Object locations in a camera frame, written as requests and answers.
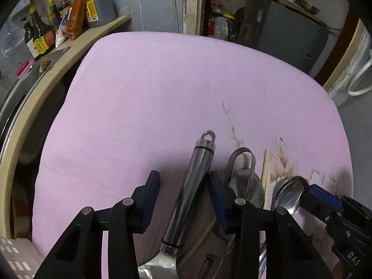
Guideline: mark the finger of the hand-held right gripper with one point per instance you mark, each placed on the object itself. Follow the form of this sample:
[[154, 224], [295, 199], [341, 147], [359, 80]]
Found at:
[[324, 194], [315, 206]]

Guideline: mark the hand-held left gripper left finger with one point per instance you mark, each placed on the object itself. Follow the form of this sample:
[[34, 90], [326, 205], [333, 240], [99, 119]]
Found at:
[[149, 200]]

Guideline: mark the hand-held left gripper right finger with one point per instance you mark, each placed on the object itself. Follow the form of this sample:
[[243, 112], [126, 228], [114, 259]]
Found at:
[[216, 197]]

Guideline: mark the steel spoon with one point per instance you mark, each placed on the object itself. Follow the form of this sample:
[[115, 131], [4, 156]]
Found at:
[[289, 194]]

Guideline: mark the wooden chopstick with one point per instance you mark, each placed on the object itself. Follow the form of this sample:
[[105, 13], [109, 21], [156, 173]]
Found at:
[[266, 168]]

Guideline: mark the dark steel slotted turner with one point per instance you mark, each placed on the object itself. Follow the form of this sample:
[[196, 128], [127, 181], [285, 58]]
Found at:
[[200, 255]]

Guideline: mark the pink floral tablecloth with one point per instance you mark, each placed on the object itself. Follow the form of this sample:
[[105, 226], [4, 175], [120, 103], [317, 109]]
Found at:
[[145, 93]]

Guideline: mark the white plastic basket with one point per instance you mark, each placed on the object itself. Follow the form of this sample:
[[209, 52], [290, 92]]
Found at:
[[17, 255]]

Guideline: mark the grey metal cabinet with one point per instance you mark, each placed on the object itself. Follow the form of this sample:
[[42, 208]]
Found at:
[[284, 35]]

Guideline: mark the steel sink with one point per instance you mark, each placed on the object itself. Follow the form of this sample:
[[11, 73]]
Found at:
[[26, 84]]

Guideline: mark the pile of plastic bags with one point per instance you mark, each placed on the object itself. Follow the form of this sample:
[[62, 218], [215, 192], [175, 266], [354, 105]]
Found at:
[[223, 24]]

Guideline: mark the pink brush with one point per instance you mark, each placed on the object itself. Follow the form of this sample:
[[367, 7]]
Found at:
[[24, 67]]

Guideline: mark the metal bowl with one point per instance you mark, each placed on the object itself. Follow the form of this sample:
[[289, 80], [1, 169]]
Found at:
[[308, 7]]

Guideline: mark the white packet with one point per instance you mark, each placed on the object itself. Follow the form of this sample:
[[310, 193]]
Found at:
[[62, 32]]

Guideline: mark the soy sauce bottle yellow label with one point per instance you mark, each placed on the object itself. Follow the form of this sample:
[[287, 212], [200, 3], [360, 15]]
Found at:
[[39, 42]]

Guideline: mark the orange packet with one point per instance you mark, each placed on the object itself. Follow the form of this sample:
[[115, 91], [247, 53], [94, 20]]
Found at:
[[76, 17]]

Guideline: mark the large jug of dark liquid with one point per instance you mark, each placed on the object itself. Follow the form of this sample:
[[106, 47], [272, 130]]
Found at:
[[100, 3]]

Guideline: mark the clear glass bowl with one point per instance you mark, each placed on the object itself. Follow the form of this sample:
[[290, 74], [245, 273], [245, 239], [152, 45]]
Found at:
[[13, 42]]

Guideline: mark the yellow-cap sauce bottle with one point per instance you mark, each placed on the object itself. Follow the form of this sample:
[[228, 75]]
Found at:
[[52, 13]]

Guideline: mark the worn wooden door frame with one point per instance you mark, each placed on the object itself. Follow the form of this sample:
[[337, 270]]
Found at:
[[191, 5]]

